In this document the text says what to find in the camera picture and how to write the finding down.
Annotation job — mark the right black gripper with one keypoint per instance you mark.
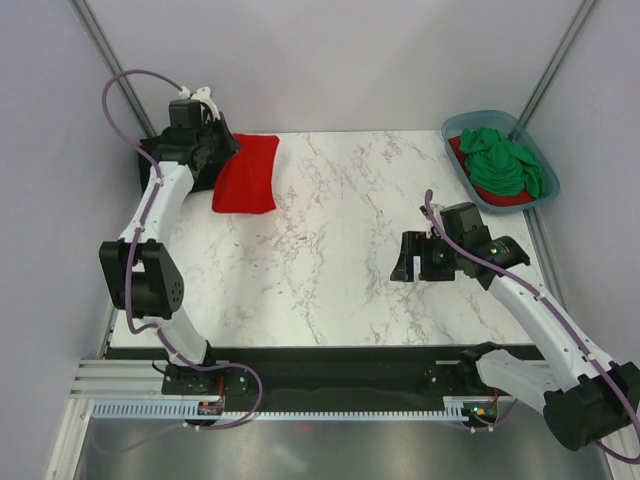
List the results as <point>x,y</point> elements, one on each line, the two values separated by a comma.
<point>418,244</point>

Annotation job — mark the red t shirt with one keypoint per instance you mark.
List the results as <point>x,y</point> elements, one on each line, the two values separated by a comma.
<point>521,198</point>
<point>245,184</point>

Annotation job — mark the right aluminium frame post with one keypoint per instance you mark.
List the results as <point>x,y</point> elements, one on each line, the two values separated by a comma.
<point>576,26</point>

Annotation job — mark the left aluminium frame post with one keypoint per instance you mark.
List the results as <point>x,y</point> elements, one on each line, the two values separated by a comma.
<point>101,43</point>

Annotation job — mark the blue plastic basin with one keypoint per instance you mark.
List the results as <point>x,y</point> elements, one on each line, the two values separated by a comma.
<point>510,127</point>

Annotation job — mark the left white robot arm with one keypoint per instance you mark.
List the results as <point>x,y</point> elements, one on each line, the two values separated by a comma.
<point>142,278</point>

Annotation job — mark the aluminium frame post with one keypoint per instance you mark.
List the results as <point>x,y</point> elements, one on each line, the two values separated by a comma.
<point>576,26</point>
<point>101,43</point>

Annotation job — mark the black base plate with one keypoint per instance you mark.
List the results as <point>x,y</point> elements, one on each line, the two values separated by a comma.
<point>330,378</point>

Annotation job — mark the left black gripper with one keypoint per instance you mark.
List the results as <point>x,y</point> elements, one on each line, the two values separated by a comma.
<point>230,144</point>

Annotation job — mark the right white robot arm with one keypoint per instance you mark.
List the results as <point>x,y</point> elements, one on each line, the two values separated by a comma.
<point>583,394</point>

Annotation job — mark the folded black t shirt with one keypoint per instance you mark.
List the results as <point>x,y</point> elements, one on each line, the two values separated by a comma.
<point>144,167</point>

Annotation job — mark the white slotted cable duct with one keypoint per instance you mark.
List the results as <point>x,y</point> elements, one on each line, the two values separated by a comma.
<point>452,410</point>

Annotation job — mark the aluminium rail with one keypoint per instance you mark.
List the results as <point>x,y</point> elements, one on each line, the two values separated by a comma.
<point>117,379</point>

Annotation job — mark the red t shirt in basin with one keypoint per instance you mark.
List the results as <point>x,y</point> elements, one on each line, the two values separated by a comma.
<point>521,198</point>

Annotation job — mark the green t shirt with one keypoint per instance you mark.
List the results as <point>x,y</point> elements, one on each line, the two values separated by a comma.
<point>500,166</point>

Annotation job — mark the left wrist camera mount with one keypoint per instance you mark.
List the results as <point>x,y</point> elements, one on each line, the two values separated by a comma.
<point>203,95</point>

